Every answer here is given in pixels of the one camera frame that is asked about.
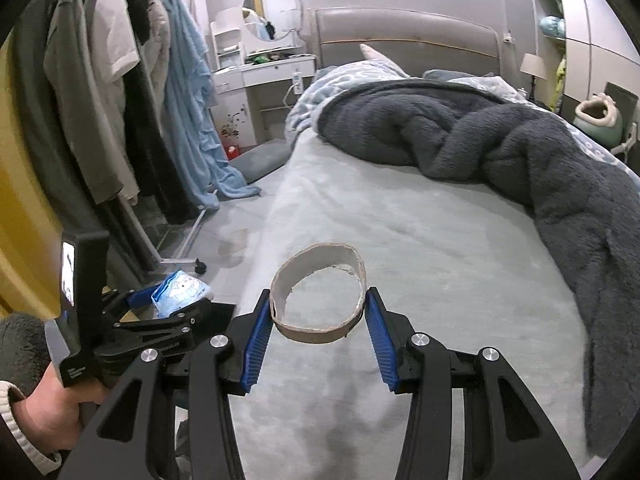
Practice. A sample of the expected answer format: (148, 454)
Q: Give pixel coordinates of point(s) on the yellow panel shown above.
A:
(20, 210)

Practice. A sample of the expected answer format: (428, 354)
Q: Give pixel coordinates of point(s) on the bedside lamp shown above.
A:
(534, 67)

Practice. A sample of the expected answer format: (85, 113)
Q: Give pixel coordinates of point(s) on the light blue robe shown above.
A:
(200, 110)

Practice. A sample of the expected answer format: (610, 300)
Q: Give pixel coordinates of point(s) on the white t-shirt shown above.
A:
(115, 35)

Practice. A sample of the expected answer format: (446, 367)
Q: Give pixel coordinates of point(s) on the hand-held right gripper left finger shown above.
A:
(255, 345)

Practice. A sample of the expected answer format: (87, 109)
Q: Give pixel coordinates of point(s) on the white clothes rack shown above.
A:
(180, 245)

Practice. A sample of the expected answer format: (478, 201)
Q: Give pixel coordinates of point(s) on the white desktop shelf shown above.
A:
(227, 40)

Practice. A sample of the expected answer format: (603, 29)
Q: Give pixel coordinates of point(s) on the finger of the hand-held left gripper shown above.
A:
(140, 297)
(185, 320)

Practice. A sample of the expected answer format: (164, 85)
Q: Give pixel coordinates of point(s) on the olive grey jacket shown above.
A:
(70, 110)

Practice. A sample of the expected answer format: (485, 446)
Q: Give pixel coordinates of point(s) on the person's left hand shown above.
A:
(55, 410)

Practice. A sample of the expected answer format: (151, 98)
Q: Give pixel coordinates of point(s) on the yellow green plush toy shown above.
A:
(559, 85)

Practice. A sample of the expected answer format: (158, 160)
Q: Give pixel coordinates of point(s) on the dark grey fluffy blanket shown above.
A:
(575, 210)

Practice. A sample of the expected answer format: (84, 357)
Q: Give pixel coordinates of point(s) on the beige pillow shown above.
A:
(372, 52)

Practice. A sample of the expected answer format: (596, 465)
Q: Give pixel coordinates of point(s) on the round mirror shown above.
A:
(272, 7)

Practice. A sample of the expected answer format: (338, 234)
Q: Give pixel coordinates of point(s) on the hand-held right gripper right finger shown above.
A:
(382, 345)

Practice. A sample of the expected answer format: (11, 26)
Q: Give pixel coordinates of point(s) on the grey floor cushion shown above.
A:
(262, 160)

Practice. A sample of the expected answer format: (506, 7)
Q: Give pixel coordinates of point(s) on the light blue plush toy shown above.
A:
(552, 26)

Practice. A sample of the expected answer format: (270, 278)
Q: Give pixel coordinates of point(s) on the white charger plug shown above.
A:
(297, 82)

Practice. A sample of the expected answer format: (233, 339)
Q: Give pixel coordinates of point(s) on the beige padded headboard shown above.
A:
(400, 35)

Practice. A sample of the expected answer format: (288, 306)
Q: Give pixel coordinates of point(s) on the black hanging garment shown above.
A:
(155, 160)

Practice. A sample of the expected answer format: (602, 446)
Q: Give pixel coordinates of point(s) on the dark grey panel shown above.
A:
(619, 97)

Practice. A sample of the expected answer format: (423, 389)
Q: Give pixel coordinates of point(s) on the cream knit sweater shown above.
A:
(159, 55)

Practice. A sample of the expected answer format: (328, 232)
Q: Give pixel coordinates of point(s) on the grey wardrobe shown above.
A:
(595, 35)

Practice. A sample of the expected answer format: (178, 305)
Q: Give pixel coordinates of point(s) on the blue white tissue packet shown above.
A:
(182, 292)

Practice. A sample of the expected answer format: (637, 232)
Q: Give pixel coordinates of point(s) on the white dressing table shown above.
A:
(270, 90)

